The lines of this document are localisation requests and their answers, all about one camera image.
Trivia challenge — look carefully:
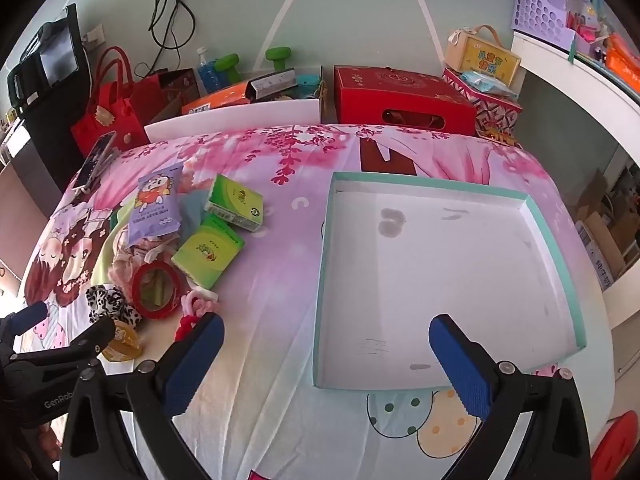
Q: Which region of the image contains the orange basket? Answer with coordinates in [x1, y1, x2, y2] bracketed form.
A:
[605, 32, 640, 93]

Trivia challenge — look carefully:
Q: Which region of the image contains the purple wet wipes packet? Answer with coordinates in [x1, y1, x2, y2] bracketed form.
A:
[127, 162, 185, 248]

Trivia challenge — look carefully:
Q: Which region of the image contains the green tissue pack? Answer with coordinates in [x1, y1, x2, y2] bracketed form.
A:
[203, 174, 265, 233]
[171, 212, 246, 291]

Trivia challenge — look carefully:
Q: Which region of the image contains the smartphone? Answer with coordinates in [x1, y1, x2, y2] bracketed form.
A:
[72, 131, 117, 192]

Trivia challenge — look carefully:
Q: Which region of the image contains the white wall socket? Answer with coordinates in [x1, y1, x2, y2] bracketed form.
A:
[82, 25, 107, 53]

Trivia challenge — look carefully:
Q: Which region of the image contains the red felt tote bag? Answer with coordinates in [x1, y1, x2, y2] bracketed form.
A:
[70, 46, 151, 156]

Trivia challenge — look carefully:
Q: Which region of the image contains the red gift box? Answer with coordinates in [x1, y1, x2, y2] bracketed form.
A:
[333, 65, 477, 137]

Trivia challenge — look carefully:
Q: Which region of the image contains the blue liquid plastic bottle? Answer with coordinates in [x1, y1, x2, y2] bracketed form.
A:
[195, 47, 218, 96]

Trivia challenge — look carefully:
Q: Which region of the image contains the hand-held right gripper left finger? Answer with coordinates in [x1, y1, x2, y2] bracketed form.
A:
[59, 311, 226, 480]

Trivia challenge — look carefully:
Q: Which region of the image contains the orange snack package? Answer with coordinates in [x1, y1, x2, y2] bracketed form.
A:
[181, 80, 253, 116]

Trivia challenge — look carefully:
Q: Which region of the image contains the white foam board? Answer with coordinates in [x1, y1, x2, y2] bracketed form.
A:
[144, 97, 322, 143]

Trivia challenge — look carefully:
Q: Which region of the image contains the leopard print scrunchie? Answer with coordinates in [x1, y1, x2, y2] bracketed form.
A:
[85, 284, 146, 328]

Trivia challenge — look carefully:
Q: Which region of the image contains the blue face mask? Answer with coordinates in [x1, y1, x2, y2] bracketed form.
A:
[150, 187, 211, 261]

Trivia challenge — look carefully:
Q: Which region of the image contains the printed cartoon blanket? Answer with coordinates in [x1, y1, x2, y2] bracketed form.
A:
[20, 122, 616, 480]

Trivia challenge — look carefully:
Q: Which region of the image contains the dark red paper bag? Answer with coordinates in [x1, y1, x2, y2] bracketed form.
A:
[131, 67, 201, 126]

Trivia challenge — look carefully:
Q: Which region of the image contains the black cabinet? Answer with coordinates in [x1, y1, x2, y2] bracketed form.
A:
[22, 85, 98, 211]

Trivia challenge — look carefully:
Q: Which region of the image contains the red hair tie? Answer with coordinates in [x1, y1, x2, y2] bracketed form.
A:
[174, 312, 201, 343]

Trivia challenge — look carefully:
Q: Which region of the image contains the pile of colourful stationery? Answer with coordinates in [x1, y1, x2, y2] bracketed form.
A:
[562, 0, 613, 61]

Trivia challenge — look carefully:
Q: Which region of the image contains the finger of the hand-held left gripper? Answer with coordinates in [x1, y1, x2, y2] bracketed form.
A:
[10, 316, 117, 368]
[0, 301, 49, 356]

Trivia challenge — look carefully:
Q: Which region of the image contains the purple perforated basket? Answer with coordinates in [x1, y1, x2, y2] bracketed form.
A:
[511, 0, 578, 51]

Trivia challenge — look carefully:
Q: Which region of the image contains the teal picture book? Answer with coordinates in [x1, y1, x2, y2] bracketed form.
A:
[312, 171, 588, 391]

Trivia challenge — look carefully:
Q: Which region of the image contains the black monitor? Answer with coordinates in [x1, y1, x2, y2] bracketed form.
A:
[6, 4, 83, 111]

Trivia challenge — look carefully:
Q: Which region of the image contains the green dumbbell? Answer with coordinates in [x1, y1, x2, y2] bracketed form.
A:
[215, 53, 242, 83]
[265, 47, 292, 72]

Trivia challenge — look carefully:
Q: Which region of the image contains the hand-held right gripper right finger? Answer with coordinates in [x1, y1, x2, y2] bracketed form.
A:
[428, 313, 593, 480]

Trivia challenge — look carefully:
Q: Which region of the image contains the red round stool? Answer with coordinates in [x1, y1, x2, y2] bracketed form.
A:
[590, 410, 640, 480]

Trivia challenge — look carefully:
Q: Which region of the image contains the light blue wipes packet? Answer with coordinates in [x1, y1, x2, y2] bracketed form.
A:
[460, 71, 518, 101]

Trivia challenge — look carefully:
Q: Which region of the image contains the white shelf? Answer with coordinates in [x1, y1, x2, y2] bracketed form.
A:
[511, 30, 640, 171]

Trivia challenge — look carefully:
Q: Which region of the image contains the beige carry box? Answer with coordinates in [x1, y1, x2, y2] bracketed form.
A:
[445, 25, 522, 90]

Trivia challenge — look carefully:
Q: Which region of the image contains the pink white hair tie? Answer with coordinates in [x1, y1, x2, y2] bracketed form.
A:
[180, 287, 220, 317]

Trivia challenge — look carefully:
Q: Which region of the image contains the silver cardboard box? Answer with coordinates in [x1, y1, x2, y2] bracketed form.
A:
[249, 70, 297, 103]

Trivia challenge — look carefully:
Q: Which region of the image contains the white phone stand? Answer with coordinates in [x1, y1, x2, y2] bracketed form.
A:
[82, 147, 121, 195]

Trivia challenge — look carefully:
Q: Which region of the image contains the pink striped fluffy cloth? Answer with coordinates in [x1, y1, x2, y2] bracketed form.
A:
[111, 240, 176, 286]

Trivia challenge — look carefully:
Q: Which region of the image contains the red white patterned box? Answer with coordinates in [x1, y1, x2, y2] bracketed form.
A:
[442, 67, 523, 136]

